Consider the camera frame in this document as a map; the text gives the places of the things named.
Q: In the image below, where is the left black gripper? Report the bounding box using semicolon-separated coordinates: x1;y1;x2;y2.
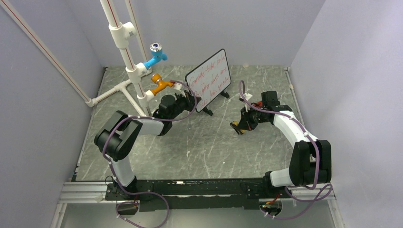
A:
169;90;202;121

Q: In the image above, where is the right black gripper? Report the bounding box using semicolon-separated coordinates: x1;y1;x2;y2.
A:
237;104;269;131

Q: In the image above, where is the yellow black eraser cloth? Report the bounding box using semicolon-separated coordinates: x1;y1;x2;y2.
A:
230;122;245;135

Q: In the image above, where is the small black-framed whiteboard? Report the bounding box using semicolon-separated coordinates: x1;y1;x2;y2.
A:
185;48;231;113

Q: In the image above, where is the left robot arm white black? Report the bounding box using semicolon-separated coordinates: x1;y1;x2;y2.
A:
94;91;201;200

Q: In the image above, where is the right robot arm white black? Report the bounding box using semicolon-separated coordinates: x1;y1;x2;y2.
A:
230;91;332;197

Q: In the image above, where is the orange faucet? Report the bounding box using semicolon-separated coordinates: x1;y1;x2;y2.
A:
151;74;174;95

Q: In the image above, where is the blue faucet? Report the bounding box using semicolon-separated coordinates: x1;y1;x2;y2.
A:
143;42;168;70

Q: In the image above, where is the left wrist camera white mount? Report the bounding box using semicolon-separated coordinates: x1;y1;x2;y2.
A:
172;82;189;97

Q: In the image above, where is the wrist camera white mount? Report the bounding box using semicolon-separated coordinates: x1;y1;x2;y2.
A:
172;82;189;97
241;93;253;112

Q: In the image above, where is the black wire whiteboard stand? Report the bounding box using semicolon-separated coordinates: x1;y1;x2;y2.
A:
202;90;230;116

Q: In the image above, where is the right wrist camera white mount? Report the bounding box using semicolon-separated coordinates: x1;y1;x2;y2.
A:
241;93;253;112

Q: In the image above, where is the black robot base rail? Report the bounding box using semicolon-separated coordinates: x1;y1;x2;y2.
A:
105;177;290;212

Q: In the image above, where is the white PVC pipe frame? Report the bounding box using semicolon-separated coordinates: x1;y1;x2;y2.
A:
97;0;154;116

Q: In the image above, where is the aluminium extrusion frame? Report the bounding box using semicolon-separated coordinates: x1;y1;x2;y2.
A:
51;180;345;228

